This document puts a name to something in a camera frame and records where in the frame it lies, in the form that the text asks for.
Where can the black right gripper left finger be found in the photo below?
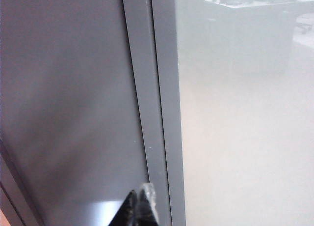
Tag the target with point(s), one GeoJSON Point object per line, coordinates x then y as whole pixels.
{"type": "Point", "coordinates": [126, 213]}

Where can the taped black right gripper right finger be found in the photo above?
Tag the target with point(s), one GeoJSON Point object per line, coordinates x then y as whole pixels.
{"type": "Point", "coordinates": [146, 208]}

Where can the frosted glass panel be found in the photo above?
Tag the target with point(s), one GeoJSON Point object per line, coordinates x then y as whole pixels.
{"type": "Point", "coordinates": [245, 137]}

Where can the wide grey metal frame post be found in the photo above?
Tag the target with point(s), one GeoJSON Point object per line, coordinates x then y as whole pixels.
{"type": "Point", "coordinates": [14, 186]}

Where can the narrow grey metal frame post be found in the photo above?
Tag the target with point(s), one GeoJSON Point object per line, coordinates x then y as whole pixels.
{"type": "Point", "coordinates": [157, 88]}

